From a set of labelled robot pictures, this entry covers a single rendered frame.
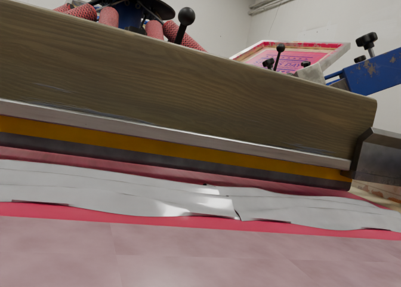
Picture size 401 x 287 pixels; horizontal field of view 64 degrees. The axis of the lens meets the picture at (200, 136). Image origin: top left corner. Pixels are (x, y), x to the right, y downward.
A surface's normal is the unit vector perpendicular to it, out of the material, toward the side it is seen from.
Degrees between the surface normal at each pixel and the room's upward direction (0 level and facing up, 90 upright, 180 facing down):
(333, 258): 1
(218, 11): 90
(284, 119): 89
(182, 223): 1
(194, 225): 1
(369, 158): 89
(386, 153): 89
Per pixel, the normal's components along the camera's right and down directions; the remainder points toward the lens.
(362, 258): 0.20, -0.98
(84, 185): 0.31, -0.80
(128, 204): 0.36, -0.62
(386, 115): -0.92, -0.16
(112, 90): 0.33, 0.14
